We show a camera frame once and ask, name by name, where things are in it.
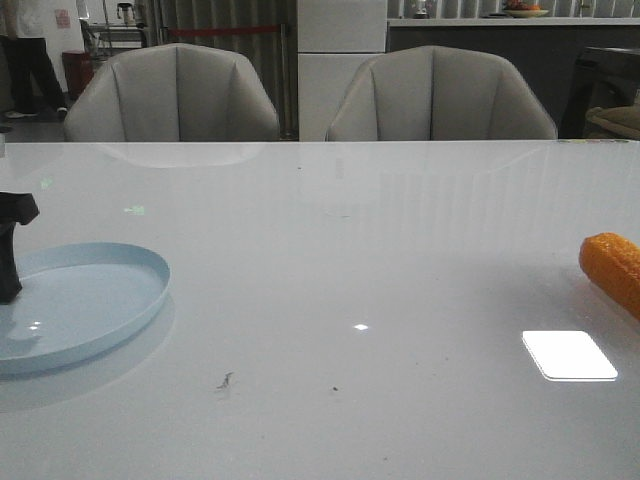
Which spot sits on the red bin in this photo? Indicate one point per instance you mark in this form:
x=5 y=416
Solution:
x=78 y=69

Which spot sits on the beige cushion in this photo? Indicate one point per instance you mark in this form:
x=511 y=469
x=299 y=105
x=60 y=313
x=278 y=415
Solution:
x=620 y=121

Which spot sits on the white cabinet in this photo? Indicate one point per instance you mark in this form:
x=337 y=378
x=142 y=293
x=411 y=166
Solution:
x=334 y=38

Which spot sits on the right grey upholstered chair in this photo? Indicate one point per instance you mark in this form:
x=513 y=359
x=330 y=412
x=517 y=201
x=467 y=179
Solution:
x=437 y=93

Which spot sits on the fruit bowl on counter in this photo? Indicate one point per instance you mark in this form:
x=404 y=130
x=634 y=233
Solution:
x=522 y=9

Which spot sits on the orange toy corn cob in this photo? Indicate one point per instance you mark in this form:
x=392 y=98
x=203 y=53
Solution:
x=611 y=261

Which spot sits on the left grey upholstered chair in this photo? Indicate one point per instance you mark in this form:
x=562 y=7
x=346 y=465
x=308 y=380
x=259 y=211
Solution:
x=174 y=93

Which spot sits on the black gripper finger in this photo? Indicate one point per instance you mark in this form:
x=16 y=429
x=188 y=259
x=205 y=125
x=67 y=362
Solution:
x=16 y=208

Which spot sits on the grey upholstered chair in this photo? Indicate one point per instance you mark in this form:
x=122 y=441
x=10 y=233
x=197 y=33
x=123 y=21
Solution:
x=174 y=93
x=437 y=93

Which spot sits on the person in background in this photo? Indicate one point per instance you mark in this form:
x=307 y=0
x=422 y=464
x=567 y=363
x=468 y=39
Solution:
x=24 y=45

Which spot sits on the light blue round plate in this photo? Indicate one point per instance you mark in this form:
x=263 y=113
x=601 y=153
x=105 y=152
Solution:
x=78 y=301

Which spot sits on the grey counter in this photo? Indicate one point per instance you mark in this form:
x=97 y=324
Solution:
x=543 y=49

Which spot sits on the red barrier belt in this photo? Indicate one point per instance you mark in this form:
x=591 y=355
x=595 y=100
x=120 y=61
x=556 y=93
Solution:
x=215 y=32

